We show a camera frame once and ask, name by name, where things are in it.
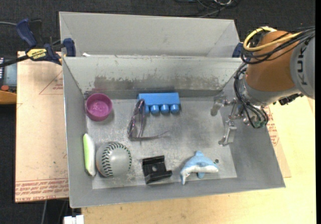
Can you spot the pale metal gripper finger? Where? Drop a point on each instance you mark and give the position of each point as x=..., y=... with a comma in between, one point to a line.
x=229, y=133
x=216, y=107

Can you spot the blue and white toy dolphin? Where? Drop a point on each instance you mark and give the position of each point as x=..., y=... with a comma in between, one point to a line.
x=198, y=166

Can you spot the grey metal bin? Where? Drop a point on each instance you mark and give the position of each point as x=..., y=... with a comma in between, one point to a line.
x=175, y=130

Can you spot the blue block with four pegs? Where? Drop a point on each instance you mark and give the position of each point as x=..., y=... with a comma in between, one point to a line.
x=160, y=99

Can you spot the purple sunglasses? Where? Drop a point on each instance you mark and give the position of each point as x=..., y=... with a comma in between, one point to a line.
x=133, y=123

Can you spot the grey baseball with green stitching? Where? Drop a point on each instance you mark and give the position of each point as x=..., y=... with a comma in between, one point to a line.
x=114, y=159

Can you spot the purple plastic bowl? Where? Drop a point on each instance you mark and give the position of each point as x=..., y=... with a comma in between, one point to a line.
x=98, y=107

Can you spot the small white scrap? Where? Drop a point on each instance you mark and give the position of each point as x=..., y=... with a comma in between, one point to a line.
x=86, y=54

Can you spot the brown cardboard board red print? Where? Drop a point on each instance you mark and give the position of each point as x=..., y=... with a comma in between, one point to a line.
x=37, y=122

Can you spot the black plastic bracket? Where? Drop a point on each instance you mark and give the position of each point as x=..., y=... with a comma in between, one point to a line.
x=155, y=169

